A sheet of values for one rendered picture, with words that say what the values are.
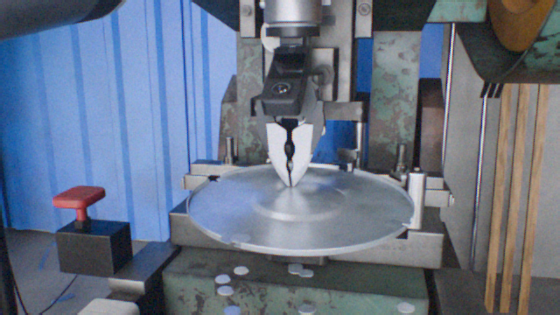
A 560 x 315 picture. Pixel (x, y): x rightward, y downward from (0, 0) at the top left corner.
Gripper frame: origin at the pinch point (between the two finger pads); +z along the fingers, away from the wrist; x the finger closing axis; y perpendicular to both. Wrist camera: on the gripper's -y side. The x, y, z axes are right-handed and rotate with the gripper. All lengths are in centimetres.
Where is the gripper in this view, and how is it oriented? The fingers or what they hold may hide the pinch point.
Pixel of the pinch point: (290, 178)
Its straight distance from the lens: 62.8
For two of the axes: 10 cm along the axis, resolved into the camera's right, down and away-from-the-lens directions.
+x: -9.8, -0.4, 2.0
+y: 2.0, -2.5, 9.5
